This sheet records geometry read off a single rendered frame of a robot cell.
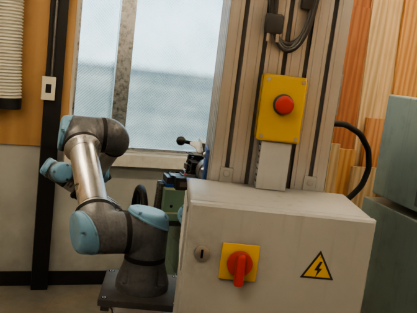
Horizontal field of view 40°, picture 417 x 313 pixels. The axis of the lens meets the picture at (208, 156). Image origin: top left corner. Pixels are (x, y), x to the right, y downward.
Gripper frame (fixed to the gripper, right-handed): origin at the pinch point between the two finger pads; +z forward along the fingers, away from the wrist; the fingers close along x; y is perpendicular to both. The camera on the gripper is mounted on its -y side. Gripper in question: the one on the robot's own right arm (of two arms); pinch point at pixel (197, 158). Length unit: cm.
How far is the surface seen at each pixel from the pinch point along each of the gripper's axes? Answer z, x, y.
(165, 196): 5.1, 17.5, 7.9
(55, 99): 128, 1, 51
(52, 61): 126, -20, 56
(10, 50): 117, -22, 78
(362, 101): 132, -32, -142
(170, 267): 19, 52, -4
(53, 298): 116, 114, 35
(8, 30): 117, -32, 80
